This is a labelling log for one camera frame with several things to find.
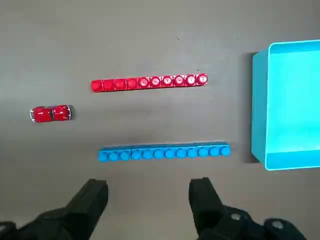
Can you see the long blue studded brick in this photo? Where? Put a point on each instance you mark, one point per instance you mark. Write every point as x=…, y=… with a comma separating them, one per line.
x=163, y=152

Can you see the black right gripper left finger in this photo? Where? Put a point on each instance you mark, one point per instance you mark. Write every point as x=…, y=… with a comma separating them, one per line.
x=82, y=205

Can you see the teal plastic bin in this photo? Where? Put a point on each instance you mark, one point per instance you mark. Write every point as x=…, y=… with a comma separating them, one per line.
x=292, y=105

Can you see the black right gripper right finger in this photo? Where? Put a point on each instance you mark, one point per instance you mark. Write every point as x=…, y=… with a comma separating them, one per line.
x=207, y=205

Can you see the red toy building block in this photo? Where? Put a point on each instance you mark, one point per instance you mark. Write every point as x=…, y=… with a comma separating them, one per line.
x=143, y=82
x=179, y=80
x=132, y=83
x=190, y=80
x=201, y=79
x=108, y=85
x=96, y=85
x=120, y=84
x=155, y=81
x=167, y=81

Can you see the red toy car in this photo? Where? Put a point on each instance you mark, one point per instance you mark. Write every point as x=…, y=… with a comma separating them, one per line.
x=50, y=114

